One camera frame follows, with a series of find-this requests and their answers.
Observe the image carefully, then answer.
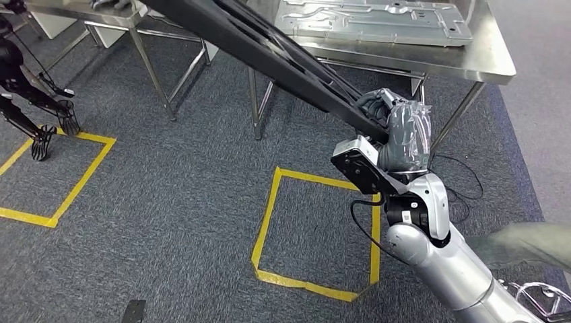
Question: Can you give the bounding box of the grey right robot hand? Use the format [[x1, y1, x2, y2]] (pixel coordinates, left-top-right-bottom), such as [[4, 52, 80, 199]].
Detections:
[[355, 87, 433, 174]]

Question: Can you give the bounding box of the long black plastic part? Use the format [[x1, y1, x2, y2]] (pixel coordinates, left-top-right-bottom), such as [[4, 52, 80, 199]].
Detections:
[[140, 0, 390, 146]]

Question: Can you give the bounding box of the stainless steel workbench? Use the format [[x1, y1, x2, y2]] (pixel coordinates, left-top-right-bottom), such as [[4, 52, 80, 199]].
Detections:
[[245, 0, 517, 156]]

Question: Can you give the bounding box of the stamped grey metal panel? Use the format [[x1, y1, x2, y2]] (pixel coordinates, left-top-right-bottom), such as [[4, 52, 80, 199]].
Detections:
[[273, 0, 474, 48]]

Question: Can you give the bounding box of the yellow floor tape square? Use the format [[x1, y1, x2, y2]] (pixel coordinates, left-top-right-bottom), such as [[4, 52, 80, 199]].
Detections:
[[250, 166, 383, 304], [0, 129, 118, 229]]

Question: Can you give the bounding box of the person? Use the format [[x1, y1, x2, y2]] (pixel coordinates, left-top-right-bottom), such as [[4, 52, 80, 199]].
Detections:
[[466, 221, 571, 274]]

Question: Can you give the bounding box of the chrome stool base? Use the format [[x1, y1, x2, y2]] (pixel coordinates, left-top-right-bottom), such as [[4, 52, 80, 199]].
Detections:
[[499, 278, 571, 323]]

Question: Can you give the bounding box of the small black flat plate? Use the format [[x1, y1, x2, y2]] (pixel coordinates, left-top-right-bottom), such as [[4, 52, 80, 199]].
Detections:
[[121, 299, 147, 323]]

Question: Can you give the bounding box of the stainless steel table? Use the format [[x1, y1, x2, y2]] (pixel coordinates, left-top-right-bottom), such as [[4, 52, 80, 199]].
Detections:
[[24, 0, 211, 122]]

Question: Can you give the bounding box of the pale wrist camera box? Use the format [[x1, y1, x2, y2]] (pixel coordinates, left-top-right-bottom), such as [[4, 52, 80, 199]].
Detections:
[[331, 135, 380, 164]]

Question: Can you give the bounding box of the black floor cable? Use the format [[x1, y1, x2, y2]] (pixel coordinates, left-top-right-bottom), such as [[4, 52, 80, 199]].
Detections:
[[430, 153, 485, 225]]

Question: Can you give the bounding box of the thin black camera cable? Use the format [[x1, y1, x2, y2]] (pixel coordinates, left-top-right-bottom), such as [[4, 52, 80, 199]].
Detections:
[[349, 198, 403, 264]]

